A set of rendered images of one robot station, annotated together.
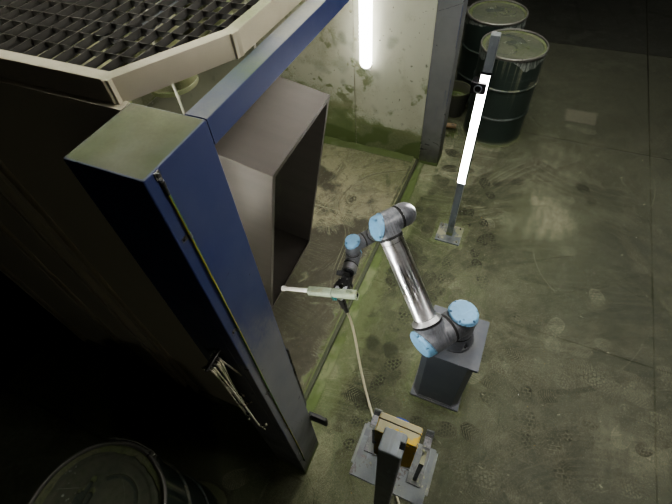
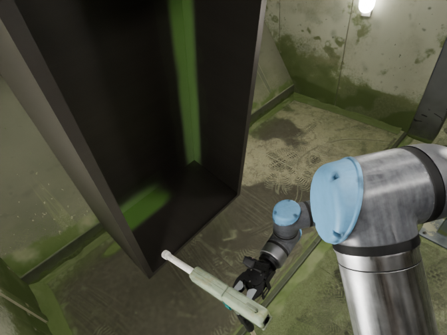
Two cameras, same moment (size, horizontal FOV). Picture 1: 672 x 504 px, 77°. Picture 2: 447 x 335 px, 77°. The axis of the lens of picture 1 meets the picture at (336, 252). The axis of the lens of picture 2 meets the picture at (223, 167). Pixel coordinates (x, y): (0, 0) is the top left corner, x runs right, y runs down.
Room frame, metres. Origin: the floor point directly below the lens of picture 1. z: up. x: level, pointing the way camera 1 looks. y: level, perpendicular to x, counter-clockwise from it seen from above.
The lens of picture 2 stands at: (0.99, -0.16, 1.60)
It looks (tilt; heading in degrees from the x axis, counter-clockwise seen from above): 43 degrees down; 24
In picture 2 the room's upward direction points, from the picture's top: 10 degrees counter-clockwise
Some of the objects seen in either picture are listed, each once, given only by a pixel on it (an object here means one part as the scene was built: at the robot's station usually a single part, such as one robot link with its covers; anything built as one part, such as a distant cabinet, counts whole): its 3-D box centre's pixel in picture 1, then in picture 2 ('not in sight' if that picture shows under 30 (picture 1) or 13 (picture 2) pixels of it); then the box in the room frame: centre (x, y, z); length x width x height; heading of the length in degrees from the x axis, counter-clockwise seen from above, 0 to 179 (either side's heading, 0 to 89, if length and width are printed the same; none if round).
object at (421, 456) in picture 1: (396, 447); not in sight; (0.41, -0.16, 0.95); 0.26 x 0.15 x 0.32; 62
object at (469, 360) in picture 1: (446, 361); not in sight; (1.00, -0.59, 0.32); 0.31 x 0.31 x 0.64; 62
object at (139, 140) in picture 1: (262, 380); not in sight; (0.65, 0.33, 1.14); 0.18 x 0.18 x 2.29; 62
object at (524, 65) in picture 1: (501, 90); not in sight; (3.57, -1.72, 0.44); 0.59 x 0.58 x 0.89; 167
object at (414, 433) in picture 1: (396, 442); not in sight; (0.31, -0.12, 1.42); 0.12 x 0.06 x 0.26; 62
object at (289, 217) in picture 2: (354, 244); (289, 219); (1.59, -0.11, 0.77); 0.12 x 0.09 x 0.12; 117
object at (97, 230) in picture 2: not in sight; (195, 160); (2.48, 0.73, 0.11); 2.70 x 0.02 x 0.13; 152
